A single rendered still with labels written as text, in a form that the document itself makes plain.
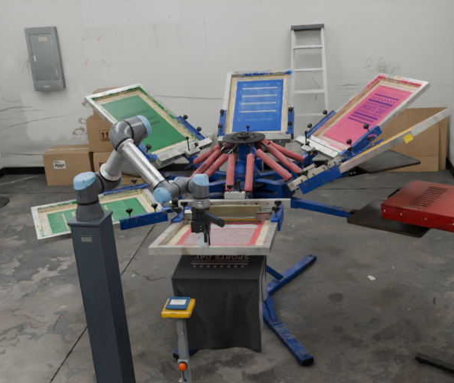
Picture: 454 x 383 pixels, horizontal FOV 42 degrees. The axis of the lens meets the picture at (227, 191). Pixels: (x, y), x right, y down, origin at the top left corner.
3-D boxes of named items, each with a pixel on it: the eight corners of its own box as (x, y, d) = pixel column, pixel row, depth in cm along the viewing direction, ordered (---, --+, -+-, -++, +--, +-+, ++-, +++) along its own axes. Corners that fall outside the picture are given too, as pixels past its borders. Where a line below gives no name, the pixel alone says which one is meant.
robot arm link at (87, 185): (70, 200, 316) (67, 176, 311) (91, 193, 325) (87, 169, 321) (86, 204, 308) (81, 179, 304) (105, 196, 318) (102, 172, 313)
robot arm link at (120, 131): (102, 121, 280) (168, 194, 268) (120, 115, 288) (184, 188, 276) (95, 137, 288) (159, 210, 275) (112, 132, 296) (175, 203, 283)
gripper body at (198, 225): (194, 229, 288) (193, 205, 286) (212, 229, 287) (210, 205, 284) (190, 234, 281) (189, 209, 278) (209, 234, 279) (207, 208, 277)
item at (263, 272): (263, 350, 309) (259, 277, 295) (256, 349, 310) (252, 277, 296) (271, 304, 352) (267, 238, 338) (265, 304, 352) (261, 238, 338)
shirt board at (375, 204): (446, 223, 359) (446, 211, 356) (420, 248, 330) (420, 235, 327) (264, 188, 440) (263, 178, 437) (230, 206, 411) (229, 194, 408)
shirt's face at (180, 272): (257, 280, 294) (257, 279, 294) (171, 279, 301) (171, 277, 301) (266, 238, 338) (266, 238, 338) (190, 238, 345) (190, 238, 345)
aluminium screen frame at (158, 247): (269, 255, 278) (269, 247, 278) (148, 254, 288) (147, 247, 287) (282, 216, 355) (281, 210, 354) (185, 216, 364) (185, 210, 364)
